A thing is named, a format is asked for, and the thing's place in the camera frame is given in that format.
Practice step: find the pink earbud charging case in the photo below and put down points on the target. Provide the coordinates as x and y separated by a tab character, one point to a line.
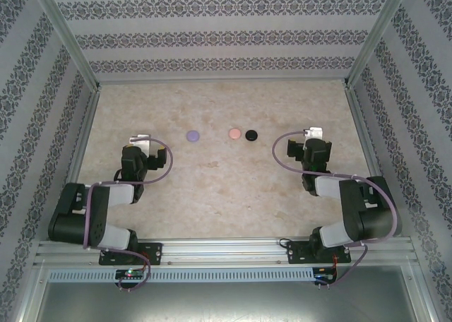
234	133

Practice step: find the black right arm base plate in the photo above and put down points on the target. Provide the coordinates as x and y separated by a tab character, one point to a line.
296	253

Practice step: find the aluminium right side rail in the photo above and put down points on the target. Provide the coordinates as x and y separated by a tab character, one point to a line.
358	120

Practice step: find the aluminium frame post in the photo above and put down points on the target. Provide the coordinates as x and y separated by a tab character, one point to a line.
63	32
378	36

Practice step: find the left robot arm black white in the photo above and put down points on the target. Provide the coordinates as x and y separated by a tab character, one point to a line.
70	212

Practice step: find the purple earbud charging case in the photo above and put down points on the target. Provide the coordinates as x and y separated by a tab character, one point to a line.
193	135

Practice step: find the aluminium right frame post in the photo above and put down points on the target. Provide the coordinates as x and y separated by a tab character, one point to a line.
378	36

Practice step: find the left control circuit board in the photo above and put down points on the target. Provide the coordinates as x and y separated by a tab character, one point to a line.
129	273

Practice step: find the right control circuit board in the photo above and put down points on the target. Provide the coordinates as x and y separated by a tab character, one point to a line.
325	276

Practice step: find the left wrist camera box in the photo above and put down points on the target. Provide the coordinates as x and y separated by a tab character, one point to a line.
143	142

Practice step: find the aluminium left frame post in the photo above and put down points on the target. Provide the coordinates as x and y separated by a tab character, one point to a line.
63	32

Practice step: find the black earbud charging case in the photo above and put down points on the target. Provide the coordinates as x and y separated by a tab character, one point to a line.
251	135

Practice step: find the control circuit board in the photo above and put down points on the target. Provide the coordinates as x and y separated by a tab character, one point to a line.
129	273
325	276

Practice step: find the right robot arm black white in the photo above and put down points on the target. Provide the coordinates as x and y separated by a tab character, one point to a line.
367	212

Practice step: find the aluminium left side rail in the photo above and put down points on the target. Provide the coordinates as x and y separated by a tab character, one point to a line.
88	120

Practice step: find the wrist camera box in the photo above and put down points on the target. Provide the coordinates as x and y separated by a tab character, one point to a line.
315	131
143	142

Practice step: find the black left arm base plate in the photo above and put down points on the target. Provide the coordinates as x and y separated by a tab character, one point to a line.
152	253

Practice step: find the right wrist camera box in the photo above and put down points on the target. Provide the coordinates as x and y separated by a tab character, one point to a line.
315	131

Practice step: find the aluminium mounting rail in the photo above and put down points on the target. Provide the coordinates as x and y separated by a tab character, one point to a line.
226	251

